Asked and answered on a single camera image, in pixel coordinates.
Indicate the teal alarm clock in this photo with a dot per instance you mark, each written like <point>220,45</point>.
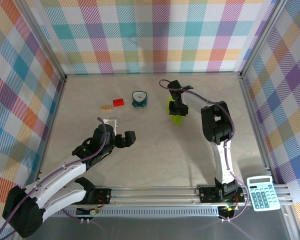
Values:
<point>139,96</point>

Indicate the light blue calculator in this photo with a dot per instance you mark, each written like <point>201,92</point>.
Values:
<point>263,193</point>

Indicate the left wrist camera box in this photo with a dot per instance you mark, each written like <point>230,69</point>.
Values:
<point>103,135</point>

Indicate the grey metal shelf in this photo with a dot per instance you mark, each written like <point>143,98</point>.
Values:
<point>152,230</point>

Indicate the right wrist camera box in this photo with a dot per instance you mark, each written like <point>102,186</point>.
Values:
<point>173,85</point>

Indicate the small wooden block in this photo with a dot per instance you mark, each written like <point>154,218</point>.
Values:
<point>106,108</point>

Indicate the aluminium mounting rail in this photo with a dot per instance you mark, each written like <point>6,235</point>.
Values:
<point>152,196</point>

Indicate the aluminium frame post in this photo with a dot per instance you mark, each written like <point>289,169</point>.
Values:
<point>263,37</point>
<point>44,37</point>

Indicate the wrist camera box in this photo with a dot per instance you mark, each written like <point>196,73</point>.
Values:
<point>173,85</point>
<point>103,135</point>

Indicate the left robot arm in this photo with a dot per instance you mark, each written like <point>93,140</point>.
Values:
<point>22,215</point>

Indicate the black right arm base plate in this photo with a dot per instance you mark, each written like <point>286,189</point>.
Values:
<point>207,195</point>

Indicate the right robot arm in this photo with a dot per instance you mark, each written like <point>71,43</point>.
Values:
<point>215,125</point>

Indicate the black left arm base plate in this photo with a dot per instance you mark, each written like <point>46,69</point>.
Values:
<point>103,196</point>

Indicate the red toy block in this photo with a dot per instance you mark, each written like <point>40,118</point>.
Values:
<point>118,102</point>

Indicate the small circuit board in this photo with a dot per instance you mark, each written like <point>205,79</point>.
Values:
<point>92,212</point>
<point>228,210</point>

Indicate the neon green paper sheet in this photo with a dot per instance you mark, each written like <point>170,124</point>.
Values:
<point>177,121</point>

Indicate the aluminium frame rail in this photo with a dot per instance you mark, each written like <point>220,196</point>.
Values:
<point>51,125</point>
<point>256,125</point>
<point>152,74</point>

